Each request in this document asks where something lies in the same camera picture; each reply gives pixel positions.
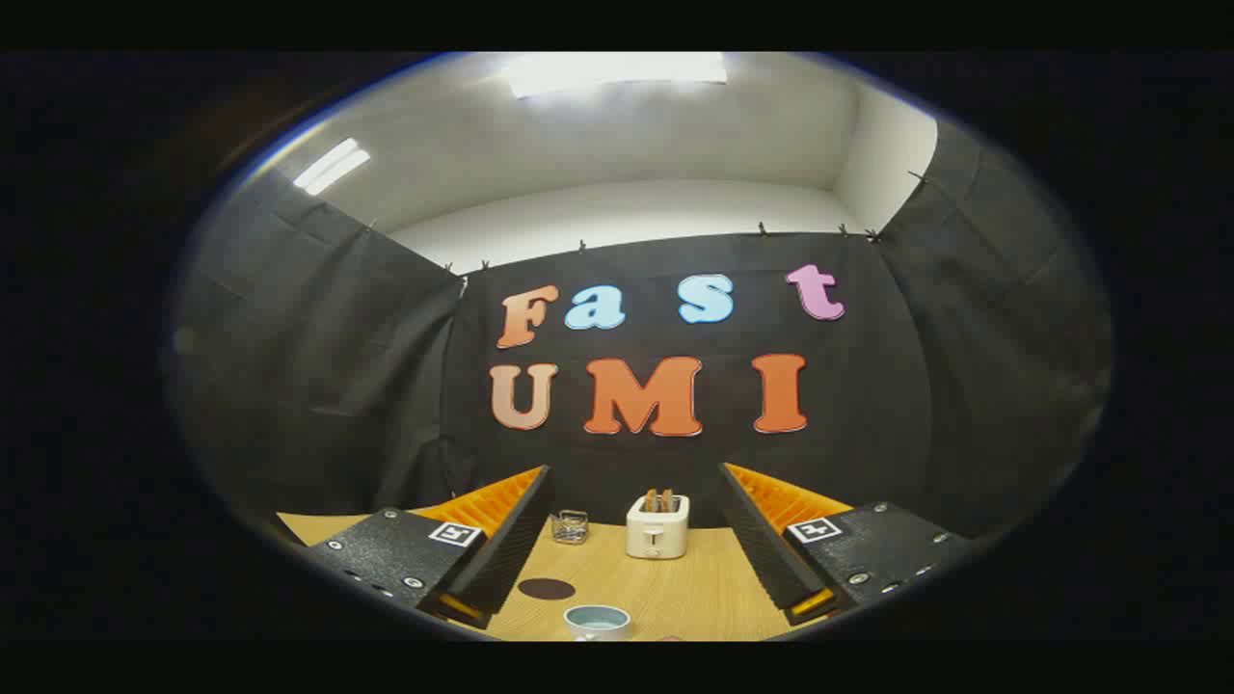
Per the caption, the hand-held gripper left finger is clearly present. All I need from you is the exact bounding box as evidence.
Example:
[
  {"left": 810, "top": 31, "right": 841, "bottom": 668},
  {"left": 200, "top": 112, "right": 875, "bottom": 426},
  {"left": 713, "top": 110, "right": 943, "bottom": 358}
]
[{"left": 307, "top": 465, "right": 555, "bottom": 632}]

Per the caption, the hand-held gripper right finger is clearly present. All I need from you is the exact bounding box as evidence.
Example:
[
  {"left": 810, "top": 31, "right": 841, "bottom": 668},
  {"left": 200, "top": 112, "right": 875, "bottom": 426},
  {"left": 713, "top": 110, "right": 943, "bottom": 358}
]
[{"left": 718, "top": 463, "right": 970, "bottom": 627}]

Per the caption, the white cup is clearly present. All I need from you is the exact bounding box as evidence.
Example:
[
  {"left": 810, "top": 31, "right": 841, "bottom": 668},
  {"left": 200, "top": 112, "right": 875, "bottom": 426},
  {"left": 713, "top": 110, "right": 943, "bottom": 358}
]
[{"left": 564, "top": 604, "right": 632, "bottom": 642}]

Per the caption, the wooden table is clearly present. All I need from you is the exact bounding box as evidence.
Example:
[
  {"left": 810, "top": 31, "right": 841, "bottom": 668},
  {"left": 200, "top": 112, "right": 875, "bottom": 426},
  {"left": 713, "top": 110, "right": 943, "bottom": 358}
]
[{"left": 277, "top": 508, "right": 854, "bottom": 642}]

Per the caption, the white toaster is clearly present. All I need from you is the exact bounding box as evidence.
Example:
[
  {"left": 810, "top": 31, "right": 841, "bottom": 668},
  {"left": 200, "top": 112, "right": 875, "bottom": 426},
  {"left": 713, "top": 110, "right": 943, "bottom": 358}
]
[{"left": 626, "top": 494, "right": 690, "bottom": 561}]

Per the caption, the black backdrop cloth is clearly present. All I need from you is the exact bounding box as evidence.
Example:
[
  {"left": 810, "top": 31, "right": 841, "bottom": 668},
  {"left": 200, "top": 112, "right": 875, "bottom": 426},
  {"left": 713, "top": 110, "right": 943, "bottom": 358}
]
[{"left": 174, "top": 120, "right": 1114, "bottom": 541}]

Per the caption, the narrow ceiling light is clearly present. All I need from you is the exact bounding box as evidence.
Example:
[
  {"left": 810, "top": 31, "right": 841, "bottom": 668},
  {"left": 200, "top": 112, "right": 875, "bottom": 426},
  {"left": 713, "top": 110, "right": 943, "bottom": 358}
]
[{"left": 293, "top": 138, "right": 371, "bottom": 197}]

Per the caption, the large ceiling light panel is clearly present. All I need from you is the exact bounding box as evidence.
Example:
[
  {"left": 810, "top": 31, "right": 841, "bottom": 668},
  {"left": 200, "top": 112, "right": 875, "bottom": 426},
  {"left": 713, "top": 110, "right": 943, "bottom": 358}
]
[{"left": 506, "top": 53, "right": 729, "bottom": 99}]

